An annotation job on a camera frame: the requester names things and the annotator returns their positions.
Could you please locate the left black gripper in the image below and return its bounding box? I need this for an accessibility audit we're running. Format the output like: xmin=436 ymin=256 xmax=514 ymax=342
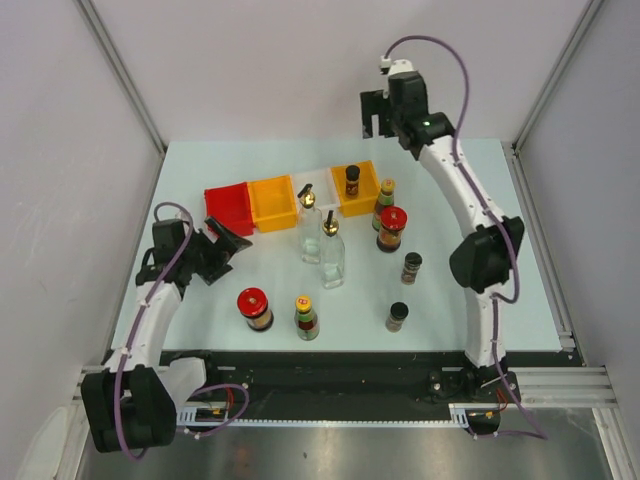
xmin=180 ymin=217 xmax=251 ymax=285

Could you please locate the black lid spice jar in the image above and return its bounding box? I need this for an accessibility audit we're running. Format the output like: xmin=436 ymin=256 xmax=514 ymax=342
xmin=345 ymin=164 xmax=360 ymax=199
xmin=385 ymin=302 xmax=409 ymax=333
xmin=401 ymin=252 xmax=423 ymax=285

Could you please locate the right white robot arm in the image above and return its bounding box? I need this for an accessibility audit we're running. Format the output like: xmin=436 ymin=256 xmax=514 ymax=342
xmin=360 ymin=60 xmax=524 ymax=401

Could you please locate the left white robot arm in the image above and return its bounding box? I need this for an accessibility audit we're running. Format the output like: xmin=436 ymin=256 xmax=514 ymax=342
xmin=81 ymin=217 xmax=252 ymax=453

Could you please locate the front red lid jar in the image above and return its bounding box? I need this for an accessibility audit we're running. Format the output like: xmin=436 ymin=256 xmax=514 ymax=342
xmin=236 ymin=287 xmax=274 ymax=332

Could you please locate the red lid jar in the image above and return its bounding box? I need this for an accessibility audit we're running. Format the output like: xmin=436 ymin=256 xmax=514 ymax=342
xmin=376 ymin=206 xmax=408 ymax=253
xmin=236 ymin=287 xmax=274 ymax=332

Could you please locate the red plastic bin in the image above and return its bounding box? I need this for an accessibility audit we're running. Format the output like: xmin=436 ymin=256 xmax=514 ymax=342
xmin=204 ymin=182 xmax=254 ymax=237

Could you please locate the left yellow plastic bin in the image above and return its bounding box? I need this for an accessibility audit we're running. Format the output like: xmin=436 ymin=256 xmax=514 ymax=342
xmin=248 ymin=175 xmax=297 ymax=233

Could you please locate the yellow plastic bin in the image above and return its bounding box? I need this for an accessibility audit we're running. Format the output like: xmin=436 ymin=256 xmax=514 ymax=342
xmin=248 ymin=175 xmax=297 ymax=233
xmin=330 ymin=160 xmax=380 ymax=217

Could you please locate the rear green label sauce bottle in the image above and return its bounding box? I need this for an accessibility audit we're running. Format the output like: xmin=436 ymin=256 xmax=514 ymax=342
xmin=372 ymin=178 xmax=395 ymax=231

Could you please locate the green label sauce bottle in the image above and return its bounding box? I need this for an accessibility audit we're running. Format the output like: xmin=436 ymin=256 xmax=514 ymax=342
xmin=372 ymin=178 xmax=395 ymax=231
xmin=294 ymin=295 xmax=319 ymax=341

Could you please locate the right yellow plastic bin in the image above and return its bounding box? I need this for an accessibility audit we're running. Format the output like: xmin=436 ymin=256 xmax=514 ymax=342
xmin=330 ymin=160 xmax=380 ymax=217

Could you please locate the rear glass oil bottle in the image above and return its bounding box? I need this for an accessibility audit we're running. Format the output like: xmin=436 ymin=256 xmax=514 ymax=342
xmin=297 ymin=183 xmax=322 ymax=264

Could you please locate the glass oil bottle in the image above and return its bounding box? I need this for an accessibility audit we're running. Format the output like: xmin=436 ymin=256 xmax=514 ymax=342
xmin=297 ymin=183 xmax=322 ymax=264
xmin=319 ymin=210 xmax=345 ymax=289

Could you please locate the white plastic bin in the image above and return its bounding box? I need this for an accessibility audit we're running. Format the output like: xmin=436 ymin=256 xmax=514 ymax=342
xmin=291 ymin=168 xmax=340 ymax=211

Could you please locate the front green label sauce bottle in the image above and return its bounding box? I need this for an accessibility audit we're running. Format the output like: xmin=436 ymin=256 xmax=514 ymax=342
xmin=294 ymin=295 xmax=319 ymax=341

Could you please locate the rear red lid jar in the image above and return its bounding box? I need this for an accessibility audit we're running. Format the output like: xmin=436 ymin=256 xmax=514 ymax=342
xmin=376 ymin=206 xmax=408 ymax=253

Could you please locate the front glass oil bottle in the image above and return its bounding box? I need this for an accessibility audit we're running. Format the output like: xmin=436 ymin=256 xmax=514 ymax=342
xmin=319 ymin=210 xmax=345 ymax=289

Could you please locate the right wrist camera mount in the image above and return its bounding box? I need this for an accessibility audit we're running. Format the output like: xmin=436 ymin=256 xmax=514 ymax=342
xmin=379 ymin=56 xmax=415 ymax=76

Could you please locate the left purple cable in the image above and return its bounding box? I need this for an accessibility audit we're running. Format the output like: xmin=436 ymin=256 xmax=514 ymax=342
xmin=114 ymin=201 xmax=196 ymax=461

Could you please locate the purple cable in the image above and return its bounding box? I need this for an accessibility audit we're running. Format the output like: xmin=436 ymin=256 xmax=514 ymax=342
xmin=114 ymin=201 xmax=196 ymax=461
xmin=383 ymin=34 xmax=549 ymax=441

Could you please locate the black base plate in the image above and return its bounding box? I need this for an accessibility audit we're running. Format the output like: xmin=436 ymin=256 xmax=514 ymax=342
xmin=161 ymin=350 xmax=521 ymax=422

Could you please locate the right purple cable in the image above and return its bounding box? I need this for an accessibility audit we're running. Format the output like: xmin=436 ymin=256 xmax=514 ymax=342
xmin=383 ymin=34 xmax=549 ymax=441

